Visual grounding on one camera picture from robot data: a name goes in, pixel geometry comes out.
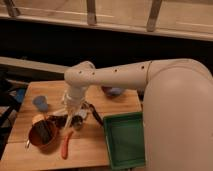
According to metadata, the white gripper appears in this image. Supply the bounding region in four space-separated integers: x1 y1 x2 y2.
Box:
49 86 87 134

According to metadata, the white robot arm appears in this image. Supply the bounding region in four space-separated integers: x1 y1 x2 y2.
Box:
64 59 213 171

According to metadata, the blue plastic cup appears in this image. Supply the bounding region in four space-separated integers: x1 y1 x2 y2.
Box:
33 96 48 112

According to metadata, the copper metal cup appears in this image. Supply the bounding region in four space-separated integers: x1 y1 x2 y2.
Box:
28 120 58 149

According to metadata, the black utensil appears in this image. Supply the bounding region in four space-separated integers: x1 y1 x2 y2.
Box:
89 104 103 126

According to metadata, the orange carrot toy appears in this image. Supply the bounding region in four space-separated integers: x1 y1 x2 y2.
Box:
61 130 73 160

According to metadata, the dark purple bowl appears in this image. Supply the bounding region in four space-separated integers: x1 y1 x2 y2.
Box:
101 86 124 97

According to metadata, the green plastic tray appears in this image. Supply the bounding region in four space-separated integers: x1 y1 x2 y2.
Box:
103 112 145 170

